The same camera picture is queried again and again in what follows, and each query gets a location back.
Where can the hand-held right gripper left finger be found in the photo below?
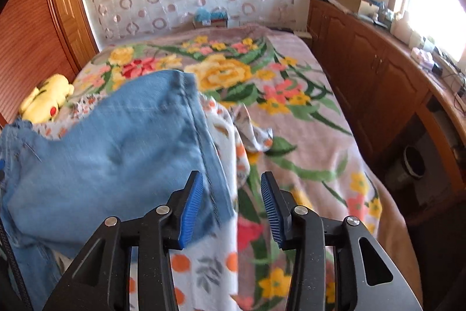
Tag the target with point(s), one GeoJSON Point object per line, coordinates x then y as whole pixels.
{"type": "Point", "coordinates": [189, 214]}

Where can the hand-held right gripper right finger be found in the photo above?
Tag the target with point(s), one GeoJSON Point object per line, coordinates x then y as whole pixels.
{"type": "Point", "coordinates": [271, 214]}

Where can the blue jeans pants with patch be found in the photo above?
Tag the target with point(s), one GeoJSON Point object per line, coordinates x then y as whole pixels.
{"type": "Point", "coordinates": [109, 169]}

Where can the orange-print bed sheet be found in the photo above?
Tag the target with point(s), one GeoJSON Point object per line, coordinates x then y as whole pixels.
{"type": "Point", "coordinates": [214, 260]}

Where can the floral blanket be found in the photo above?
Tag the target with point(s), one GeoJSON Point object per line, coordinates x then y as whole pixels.
{"type": "Point", "coordinates": [291, 136]}

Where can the grey waste bin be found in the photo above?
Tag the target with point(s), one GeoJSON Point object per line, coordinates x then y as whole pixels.
{"type": "Point", "coordinates": [414, 161]}

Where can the wooden cabinet counter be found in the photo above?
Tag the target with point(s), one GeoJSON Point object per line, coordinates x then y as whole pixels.
{"type": "Point", "coordinates": [364, 70]}

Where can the yellow plush toy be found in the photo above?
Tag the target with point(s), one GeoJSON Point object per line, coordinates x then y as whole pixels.
{"type": "Point", "coordinates": [47, 99]}

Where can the cardboard box with blue cloth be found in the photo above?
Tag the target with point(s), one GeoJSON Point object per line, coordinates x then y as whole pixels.
{"type": "Point", "coordinates": [211, 17]}

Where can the small white device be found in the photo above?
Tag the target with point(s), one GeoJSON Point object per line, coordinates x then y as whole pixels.
{"type": "Point", "coordinates": [422, 56]}

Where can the white jar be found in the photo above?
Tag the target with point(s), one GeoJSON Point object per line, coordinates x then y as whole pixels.
{"type": "Point", "coordinates": [402, 26]}

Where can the open cardboard box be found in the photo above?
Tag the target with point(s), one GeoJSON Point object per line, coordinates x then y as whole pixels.
{"type": "Point", "coordinates": [355, 1]}

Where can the wooden louvered wardrobe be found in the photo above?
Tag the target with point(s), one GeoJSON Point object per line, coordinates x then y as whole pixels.
{"type": "Point", "coordinates": [32, 41]}

